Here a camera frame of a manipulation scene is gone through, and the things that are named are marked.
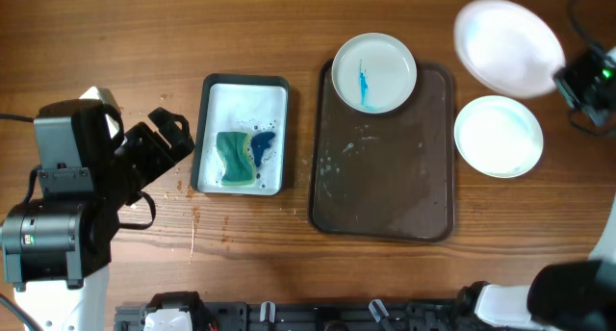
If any dark rectangular sponge tray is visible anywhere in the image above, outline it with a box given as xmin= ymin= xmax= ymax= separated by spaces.
xmin=191 ymin=73 xmax=289 ymax=196

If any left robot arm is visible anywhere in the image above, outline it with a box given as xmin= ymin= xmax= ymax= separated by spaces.
xmin=1 ymin=99 xmax=194 ymax=330

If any green and yellow sponge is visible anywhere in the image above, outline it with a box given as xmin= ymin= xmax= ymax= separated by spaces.
xmin=216 ymin=132 xmax=256 ymax=186

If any white plate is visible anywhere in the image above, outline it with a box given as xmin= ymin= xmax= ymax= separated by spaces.
xmin=453 ymin=95 xmax=544 ymax=179
xmin=453 ymin=0 xmax=565 ymax=99
xmin=331 ymin=33 xmax=419 ymax=115

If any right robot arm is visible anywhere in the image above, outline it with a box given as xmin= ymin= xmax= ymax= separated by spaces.
xmin=449 ymin=46 xmax=615 ymax=331

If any white plate top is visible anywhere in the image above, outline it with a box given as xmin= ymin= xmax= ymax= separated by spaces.
xmin=331 ymin=33 xmax=419 ymax=115

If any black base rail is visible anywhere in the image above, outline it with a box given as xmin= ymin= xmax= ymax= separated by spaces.
xmin=114 ymin=292 xmax=487 ymax=331

